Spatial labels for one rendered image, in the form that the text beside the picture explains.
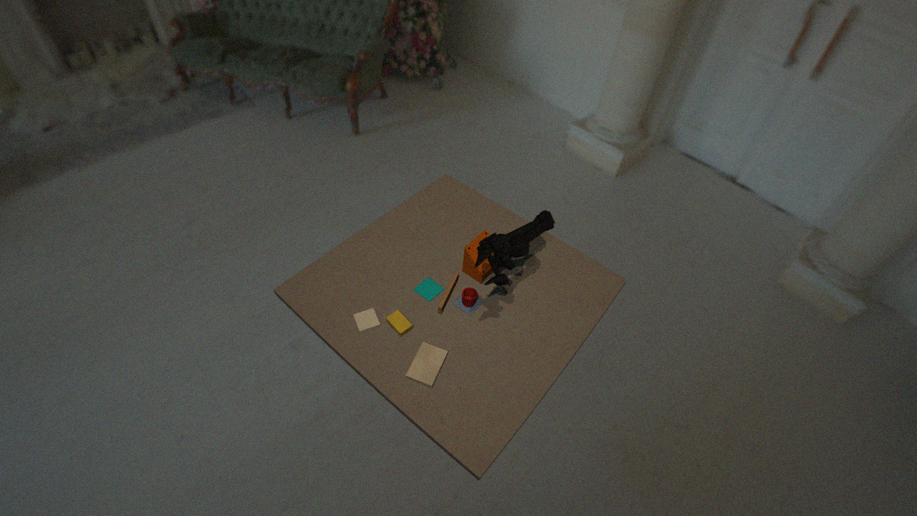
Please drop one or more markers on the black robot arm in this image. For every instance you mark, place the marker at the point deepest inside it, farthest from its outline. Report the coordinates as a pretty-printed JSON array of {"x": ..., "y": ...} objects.
[{"x": 516, "y": 243}]

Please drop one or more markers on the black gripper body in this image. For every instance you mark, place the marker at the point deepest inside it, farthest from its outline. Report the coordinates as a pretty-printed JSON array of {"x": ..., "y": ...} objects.
[{"x": 494, "y": 262}]

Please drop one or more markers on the olive yellow rectangular block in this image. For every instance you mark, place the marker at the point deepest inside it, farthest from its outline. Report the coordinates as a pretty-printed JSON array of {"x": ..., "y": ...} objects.
[{"x": 399, "y": 323}]

